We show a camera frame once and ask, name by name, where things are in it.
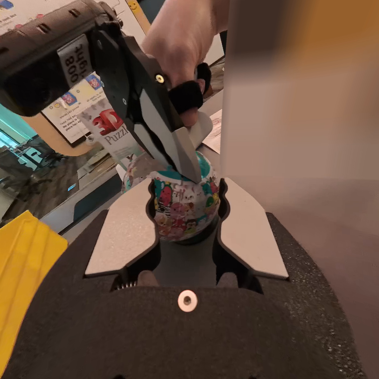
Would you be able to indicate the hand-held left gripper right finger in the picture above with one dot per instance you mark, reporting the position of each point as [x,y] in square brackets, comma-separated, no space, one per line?
[251,237]

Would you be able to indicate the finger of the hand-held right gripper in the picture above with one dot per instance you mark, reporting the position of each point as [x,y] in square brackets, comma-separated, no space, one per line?
[148,140]
[186,154]

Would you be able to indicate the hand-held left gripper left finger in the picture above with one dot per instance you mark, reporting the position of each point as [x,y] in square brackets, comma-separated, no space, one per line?
[124,234]

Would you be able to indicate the colourful puzzle ball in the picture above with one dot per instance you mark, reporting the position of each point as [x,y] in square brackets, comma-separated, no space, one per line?
[183,207]

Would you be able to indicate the yellow plastic bin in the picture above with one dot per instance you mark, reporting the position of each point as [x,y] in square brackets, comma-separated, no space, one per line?
[26,266]

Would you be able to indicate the puzzle ball cardboard box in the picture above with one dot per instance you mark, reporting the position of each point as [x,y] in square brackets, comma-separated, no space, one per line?
[115,139]

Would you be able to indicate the black round ball stand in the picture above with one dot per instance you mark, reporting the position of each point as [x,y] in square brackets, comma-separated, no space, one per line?
[194,240]

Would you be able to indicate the person's right hand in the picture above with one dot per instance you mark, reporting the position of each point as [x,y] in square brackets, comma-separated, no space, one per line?
[183,38]

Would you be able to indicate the white folded instruction leaflet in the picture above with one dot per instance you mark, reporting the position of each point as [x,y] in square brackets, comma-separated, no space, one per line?
[214,136]

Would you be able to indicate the dark teal side cabinet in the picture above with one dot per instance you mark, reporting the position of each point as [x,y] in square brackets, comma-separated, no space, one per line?
[94,201]

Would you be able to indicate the framed instruction poster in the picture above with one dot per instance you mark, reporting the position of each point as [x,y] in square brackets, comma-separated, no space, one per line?
[74,130]

